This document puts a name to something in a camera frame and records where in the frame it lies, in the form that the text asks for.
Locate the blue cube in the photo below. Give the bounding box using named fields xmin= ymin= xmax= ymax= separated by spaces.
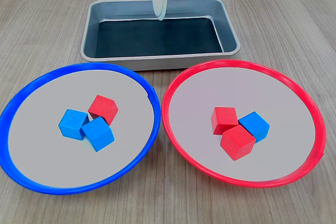
xmin=58 ymin=109 xmax=90 ymax=141
xmin=80 ymin=116 xmax=116 ymax=153
xmin=238 ymin=111 xmax=270 ymax=144

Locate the red rimmed white plate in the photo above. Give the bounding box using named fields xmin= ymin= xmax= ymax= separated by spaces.
xmin=161 ymin=59 xmax=327 ymax=189

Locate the steel tray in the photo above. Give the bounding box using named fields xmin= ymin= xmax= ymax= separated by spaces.
xmin=80 ymin=0 xmax=242 ymax=71

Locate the blue rimmed white plate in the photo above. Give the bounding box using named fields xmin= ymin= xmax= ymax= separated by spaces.
xmin=0 ymin=62 xmax=161 ymax=195

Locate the red cube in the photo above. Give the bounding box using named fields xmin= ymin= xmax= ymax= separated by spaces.
xmin=219 ymin=124 xmax=256 ymax=162
xmin=88 ymin=94 xmax=119 ymax=126
xmin=211 ymin=106 xmax=239 ymax=136

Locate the black tray mat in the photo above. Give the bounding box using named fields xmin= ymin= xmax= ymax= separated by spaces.
xmin=93 ymin=17 xmax=224 ymax=59

